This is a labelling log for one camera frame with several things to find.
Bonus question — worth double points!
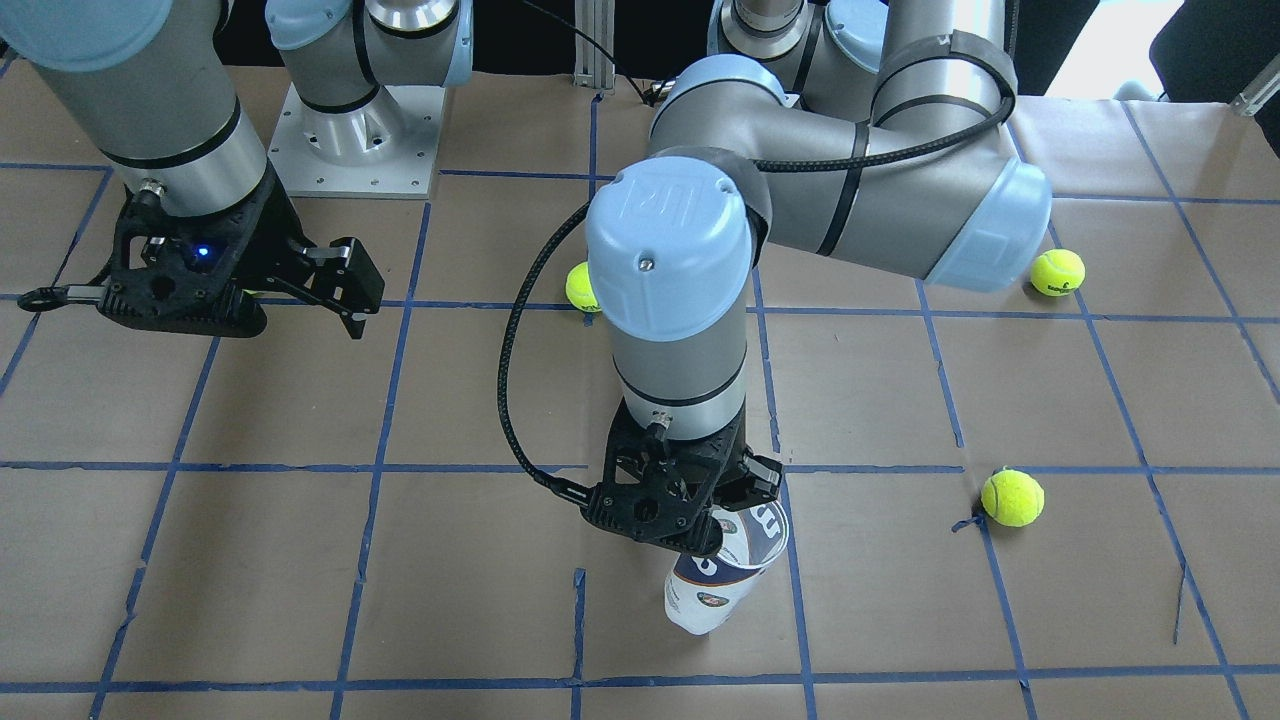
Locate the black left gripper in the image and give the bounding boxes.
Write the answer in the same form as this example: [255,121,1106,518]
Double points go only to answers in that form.
[620,402,783,512]

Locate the aluminium frame post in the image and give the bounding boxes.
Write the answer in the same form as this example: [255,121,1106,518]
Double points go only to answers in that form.
[573,0,616,94]

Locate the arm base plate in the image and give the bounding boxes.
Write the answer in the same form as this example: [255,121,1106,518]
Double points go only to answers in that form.
[268,86,449,200]

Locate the tennis ball at table centre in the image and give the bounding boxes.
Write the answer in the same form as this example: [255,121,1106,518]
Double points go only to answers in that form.
[564,261,600,314]

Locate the tennis ball near base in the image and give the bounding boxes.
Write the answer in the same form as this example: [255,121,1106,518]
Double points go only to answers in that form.
[1029,249,1087,297]

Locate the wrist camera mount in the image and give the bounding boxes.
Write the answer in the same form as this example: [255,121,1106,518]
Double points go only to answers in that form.
[18,190,268,338]
[580,406,723,557]

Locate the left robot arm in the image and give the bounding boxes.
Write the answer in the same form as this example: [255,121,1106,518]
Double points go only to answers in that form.
[585,1,1051,530]

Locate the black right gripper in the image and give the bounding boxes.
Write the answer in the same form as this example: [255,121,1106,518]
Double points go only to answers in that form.
[125,165,385,340]

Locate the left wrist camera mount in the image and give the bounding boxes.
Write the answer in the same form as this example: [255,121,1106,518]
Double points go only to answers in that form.
[580,406,723,557]

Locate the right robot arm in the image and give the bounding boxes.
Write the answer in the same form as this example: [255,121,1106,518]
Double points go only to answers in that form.
[3,1,474,340]

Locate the clear Wilson tennis ball can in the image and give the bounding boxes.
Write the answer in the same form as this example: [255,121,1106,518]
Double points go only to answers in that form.
[664,501,791,635]

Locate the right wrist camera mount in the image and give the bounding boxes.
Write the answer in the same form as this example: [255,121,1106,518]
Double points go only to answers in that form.
[18,190,268,338]

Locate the tennis ball near tape curl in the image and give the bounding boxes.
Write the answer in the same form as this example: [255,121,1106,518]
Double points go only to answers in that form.
[980,468,1044,528]

